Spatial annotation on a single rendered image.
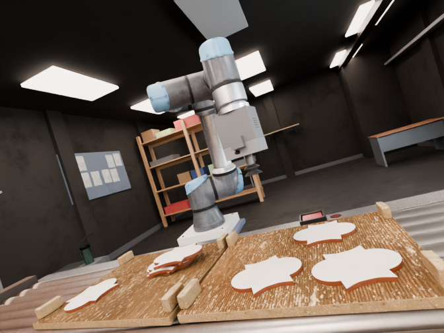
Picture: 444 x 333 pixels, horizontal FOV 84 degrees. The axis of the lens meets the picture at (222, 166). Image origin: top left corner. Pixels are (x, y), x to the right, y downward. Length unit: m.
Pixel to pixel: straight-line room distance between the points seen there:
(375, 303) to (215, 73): 0.49
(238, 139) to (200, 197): 0.61
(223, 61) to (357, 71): 7.98
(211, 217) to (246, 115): 0.67
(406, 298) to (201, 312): 0.30
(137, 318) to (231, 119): 0.44
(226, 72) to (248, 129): 0.13
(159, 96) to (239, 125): 0.23
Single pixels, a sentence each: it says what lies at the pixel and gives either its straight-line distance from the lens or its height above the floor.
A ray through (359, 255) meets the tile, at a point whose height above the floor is 0.94.
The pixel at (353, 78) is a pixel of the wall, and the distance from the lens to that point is 8.43.
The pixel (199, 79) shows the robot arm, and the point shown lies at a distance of 0.67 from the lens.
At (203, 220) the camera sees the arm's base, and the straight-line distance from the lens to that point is 1.12.
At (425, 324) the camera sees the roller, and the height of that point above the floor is 0.91.
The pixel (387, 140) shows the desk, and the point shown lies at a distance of 6.59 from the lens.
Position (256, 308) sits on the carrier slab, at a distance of 0.44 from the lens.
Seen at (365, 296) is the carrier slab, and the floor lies 0.94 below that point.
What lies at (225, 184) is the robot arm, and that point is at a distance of 1.10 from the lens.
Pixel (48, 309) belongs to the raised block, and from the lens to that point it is 0.83.
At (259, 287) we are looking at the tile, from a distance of 0.48.
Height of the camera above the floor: 1.17
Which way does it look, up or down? 1 degrees down
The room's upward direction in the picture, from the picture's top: 17 degrees counter-clockwise
